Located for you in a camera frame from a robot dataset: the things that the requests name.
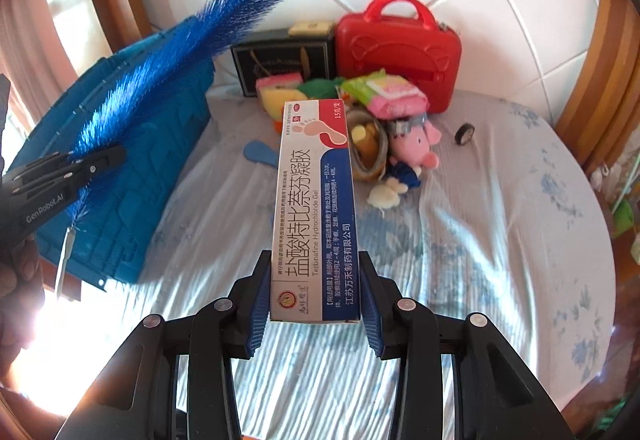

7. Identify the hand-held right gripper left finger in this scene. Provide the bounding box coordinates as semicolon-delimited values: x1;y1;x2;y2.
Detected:
65;249;275;440

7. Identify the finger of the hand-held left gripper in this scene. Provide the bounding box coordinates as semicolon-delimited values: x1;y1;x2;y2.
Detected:
50;145;127;194
2;152;76;194

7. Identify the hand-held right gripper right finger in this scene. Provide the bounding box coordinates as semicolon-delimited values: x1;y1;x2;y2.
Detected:
359;251;563;440

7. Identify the blue plastic crate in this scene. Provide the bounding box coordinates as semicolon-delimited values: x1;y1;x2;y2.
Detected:
10;17;216;293

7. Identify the white red medicine box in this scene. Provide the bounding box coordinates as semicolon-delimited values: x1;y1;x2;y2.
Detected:
269;99;362;323

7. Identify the blue bottle brush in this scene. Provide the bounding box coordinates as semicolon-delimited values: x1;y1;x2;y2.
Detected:
54;0;308;297

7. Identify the cream rabbit plush blue dress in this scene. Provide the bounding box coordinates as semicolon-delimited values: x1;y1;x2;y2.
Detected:
367;159;423;212

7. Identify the blue shoehorn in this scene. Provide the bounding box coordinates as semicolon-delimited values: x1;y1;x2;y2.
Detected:
243;140;278;168

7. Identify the person's left hand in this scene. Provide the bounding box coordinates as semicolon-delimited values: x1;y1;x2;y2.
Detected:
0;237;45;357

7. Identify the pink curtain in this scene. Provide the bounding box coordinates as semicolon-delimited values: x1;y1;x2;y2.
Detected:
0;0;96;131

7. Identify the floral bed sheet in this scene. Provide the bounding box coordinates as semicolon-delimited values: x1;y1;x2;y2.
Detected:
135;87;617;440

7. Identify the brown plush toy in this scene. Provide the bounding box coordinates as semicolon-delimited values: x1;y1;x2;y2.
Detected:
347;107;390;182

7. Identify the pink pig plush blue body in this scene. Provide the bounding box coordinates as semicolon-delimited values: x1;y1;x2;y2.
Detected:
390;115;443;171

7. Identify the yellow sponge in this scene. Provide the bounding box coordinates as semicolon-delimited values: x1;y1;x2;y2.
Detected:
262;87;307;121

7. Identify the striped sponge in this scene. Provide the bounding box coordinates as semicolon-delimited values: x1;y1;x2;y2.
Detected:
256;74;303;94

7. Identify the silver metal tool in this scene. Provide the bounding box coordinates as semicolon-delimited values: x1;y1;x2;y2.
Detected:
394;117;427;137

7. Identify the black gift box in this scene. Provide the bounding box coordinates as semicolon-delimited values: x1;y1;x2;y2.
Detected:
230;27;337;98

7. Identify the pink wet wipes packet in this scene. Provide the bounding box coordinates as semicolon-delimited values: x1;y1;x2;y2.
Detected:
367;80;431;119

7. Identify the green yellow plush duck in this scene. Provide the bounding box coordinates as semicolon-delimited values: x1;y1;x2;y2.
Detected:
300;77;347;101

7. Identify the green wet wipes packet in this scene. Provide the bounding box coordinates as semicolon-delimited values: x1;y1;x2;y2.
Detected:
342;72;401;107

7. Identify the small beige box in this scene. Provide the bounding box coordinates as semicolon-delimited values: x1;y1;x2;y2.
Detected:
290;21;335;37

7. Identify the green plastic item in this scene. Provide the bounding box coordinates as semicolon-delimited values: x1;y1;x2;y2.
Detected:
612;200;637;239

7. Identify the red toy suitcase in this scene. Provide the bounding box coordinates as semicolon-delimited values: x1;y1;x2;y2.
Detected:
334;0;463;115

